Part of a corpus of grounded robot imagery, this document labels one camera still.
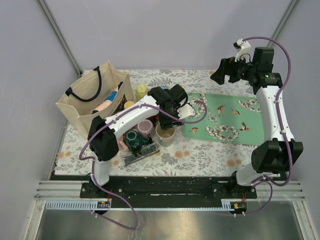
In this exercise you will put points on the dark green mug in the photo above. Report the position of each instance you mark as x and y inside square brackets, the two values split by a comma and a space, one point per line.
[135, 141]

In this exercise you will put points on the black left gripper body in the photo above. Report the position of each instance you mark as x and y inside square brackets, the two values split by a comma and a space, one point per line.
[167, 121]

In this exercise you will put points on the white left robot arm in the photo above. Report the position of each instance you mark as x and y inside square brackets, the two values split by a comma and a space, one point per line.
[104, 133]

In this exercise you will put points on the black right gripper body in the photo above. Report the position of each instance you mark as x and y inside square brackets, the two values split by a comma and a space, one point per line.
[243, 70]

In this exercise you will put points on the yellow mug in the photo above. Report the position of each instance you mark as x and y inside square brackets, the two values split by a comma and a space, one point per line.
[128, 104]

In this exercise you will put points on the floral table mat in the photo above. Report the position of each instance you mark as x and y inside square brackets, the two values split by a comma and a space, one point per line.
[185, 157]

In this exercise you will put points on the beige floral mug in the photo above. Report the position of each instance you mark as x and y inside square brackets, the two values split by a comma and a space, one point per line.
[165, 137]

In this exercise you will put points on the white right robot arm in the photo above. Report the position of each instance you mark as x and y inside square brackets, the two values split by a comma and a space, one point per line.
[280, 150]

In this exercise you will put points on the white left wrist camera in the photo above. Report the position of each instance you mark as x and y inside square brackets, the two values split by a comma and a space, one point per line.
[186, 111]

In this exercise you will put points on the white slotted cable duct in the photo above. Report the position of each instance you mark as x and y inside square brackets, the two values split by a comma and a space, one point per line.
[154, 203]

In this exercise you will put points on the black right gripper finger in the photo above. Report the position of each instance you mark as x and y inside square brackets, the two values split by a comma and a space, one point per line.
[233, 77]
[219, 75]

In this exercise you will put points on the blue butterfly mug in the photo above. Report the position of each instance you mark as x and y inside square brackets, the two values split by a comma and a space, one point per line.
[164, 87]

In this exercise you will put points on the lavender mug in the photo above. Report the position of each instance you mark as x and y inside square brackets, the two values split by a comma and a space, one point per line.
[145, 128]

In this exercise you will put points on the lime green mug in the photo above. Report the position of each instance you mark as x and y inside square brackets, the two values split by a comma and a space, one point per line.
[140, 91]

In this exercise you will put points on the green floral tray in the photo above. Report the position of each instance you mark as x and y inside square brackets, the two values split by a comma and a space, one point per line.
[225, 118]

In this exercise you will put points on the pink octagonal mug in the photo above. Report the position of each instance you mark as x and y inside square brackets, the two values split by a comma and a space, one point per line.
[123, 146]

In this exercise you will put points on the beige canvas tote bag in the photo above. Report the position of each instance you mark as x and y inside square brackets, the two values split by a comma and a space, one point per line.
[92, 89]

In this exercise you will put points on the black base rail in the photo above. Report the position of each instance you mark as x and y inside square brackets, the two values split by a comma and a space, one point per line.
[134, 187]

